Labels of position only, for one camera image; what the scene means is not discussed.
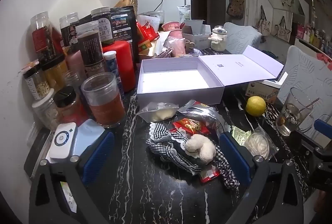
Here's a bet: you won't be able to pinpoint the clear bag with white item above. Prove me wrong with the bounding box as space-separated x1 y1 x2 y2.
137 102 179 123

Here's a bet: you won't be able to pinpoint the light blue cushioned chair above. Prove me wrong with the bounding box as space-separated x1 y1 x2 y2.
223 22 262 54

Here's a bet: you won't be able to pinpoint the red snack packet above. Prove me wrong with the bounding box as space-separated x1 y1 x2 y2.
173 118 210 135

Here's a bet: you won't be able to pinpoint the checkered cloth plush doll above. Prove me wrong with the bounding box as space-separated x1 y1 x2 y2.
146 123 240 190

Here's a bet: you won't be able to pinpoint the white mini fridge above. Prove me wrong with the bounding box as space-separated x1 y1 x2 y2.
137 0 192 22

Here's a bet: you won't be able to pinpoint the black coffee bag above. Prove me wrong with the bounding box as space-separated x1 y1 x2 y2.
110 5 139 64

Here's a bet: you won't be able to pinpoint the red tea packet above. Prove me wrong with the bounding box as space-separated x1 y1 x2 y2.
136 21 160 41

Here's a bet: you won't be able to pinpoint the green tea sachet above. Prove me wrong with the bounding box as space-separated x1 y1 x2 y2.
231 126 251 146

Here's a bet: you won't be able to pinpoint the orange white carton box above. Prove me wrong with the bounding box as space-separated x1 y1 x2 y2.
245 81 281 104

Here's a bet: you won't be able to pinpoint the red label clear jar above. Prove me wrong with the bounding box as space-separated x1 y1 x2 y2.
30 12 63 63

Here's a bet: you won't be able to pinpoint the silver foil snack bag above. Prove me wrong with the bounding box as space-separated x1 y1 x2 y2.
178 99 231 135

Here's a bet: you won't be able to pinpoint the dark label tall jar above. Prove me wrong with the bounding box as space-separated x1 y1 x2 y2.
76 21 105 77

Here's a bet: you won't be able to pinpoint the glass mug with spoon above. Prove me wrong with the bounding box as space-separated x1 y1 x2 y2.
276 88 320 136

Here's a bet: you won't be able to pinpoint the pink paper cups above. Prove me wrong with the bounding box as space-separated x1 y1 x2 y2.
161 21 186 57

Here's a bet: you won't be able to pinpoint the white round-button device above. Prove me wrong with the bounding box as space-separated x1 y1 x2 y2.
48 122 77 161

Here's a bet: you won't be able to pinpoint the red cylindrical canister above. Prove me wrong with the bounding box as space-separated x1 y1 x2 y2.
103 40 136 93

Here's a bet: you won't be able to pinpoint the green label dark jar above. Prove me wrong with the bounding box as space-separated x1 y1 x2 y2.
91 6 114 46

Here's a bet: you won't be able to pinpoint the white small cardboard box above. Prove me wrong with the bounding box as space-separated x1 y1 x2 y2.
182 19 212 50

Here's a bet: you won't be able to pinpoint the blue effervescent tablet tube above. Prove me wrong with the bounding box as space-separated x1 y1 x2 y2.
104 50 124 99

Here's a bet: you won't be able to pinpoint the black lid spice jar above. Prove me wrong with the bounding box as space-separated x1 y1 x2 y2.
54 86 88 127

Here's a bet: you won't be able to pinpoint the white fabric rose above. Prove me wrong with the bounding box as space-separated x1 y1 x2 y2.
244 126 279 161

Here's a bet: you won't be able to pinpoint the brown hanging tote bag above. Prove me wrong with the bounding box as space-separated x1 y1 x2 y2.
226 0 245 19

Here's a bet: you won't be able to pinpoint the clear jar red contents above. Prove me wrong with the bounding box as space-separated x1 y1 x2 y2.
81 72 126 127

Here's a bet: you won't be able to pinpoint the red white long sachet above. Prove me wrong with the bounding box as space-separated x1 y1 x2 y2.
199 165 221 184

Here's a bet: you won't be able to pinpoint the white pig figurine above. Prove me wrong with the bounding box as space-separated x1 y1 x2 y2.
208 25 227 52

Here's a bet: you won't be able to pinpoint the white open gift box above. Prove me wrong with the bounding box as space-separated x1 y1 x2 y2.
137 46 284 108

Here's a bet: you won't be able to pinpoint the yellow lemon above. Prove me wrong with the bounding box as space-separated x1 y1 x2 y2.
245 96 266 117

